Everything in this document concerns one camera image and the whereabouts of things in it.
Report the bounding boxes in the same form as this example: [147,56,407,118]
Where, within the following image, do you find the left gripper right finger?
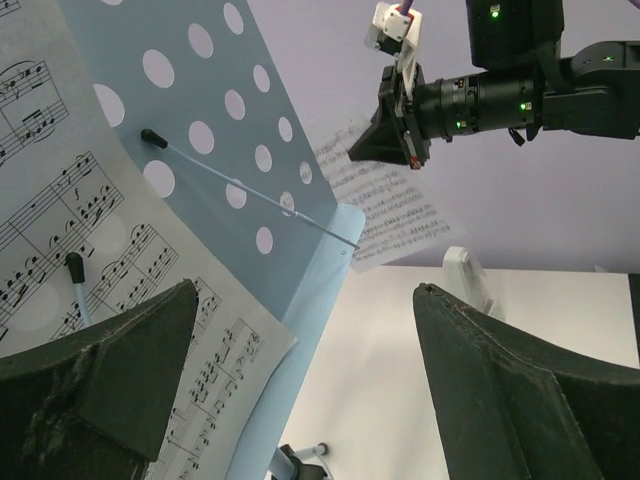
[413,284,639,479]

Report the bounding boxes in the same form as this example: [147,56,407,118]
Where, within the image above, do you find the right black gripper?
[348,64,443,170]

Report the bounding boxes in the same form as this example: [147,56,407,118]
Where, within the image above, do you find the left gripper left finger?
[1,279,199,479]

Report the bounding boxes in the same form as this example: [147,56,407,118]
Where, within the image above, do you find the sheet music page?
[1,1,294,479]
[310,115,464,273]

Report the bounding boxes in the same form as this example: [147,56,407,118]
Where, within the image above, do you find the grey metronome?
[442,246,506,323]

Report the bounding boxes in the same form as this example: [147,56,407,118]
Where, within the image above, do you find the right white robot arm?
[348,1,639,170]

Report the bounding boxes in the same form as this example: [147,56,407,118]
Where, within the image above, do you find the light blue music stand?
[61,1,364,479]

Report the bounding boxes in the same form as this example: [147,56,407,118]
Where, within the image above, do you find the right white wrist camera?
[365,1,423,100]

